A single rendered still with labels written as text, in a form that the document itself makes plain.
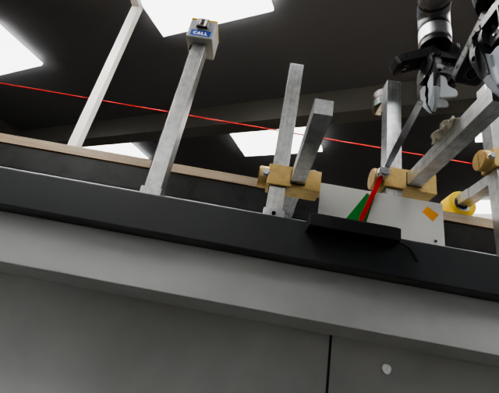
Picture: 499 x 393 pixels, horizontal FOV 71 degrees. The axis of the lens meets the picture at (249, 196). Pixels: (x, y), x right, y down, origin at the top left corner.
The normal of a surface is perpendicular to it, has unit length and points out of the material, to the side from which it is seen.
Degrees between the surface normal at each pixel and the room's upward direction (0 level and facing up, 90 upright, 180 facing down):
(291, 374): 90
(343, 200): 90
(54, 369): 90
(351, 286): 90
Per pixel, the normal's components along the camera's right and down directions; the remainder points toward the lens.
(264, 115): -0.37, -0.45
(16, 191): 0.04, -0.42
